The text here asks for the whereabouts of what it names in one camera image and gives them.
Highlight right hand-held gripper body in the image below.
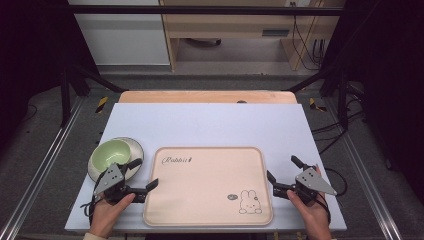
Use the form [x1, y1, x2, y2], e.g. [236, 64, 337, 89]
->
[272, 164, 338, 205]

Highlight green bowl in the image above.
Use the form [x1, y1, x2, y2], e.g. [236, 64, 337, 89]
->
[87, 136, 145, 184]
[90, 138, 132, 173]

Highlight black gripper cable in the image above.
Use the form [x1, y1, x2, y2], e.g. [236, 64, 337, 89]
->
[314, 167, 349, 225]
[80, 171, 109, 226]

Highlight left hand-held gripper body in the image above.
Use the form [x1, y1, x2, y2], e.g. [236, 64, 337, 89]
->
[93, 162, 148, 205]

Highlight person's right hand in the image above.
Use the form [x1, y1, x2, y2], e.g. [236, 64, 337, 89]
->
[286, 164, 333, 236]

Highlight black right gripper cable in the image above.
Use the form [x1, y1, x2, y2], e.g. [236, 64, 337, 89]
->
[314, 167, 349, 225]

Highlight black horizontal frame bar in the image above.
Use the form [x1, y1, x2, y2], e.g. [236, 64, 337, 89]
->
[68, 4, 344, 17]

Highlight black curtain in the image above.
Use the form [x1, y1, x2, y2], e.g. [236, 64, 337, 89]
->
[0, 0, 98, 152]
[319, 0, 424, 195]

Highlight black hanging cables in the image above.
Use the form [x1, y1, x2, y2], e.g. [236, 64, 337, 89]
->
[288, 1, 327, 72]

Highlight light wooden desk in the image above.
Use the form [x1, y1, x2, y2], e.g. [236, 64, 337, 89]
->
[158, 0, 346, 73]

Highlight yellow black tape marker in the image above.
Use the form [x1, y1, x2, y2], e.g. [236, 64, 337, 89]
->
[95, 96, 110, 114]
[308, 97, 328, 113]

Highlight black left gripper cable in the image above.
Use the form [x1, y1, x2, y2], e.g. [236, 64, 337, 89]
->
[80, 171, 109, 226]

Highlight black floor cable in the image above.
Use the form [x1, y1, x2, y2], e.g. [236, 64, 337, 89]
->
[19, 103, 38, 124]
[311, 84, 366, 156]

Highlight beige tray with rabbit print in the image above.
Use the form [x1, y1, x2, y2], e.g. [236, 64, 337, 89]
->
[142, 145, 275, 228]

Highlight aluminium floor rail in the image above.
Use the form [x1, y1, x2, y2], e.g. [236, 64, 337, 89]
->
[0, 96, 85, 240]
[324, 97, 405, 240]

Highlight white cabinet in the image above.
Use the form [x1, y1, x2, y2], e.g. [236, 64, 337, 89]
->
[67, 0, 171, 67]

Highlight person's left hand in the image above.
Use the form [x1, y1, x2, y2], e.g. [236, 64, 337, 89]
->
[88, 192, 137, 239]

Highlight black metal stand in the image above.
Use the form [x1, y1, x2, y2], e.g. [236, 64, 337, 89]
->
[286, 64, 350, 132]
[59, 64, 129, 128]

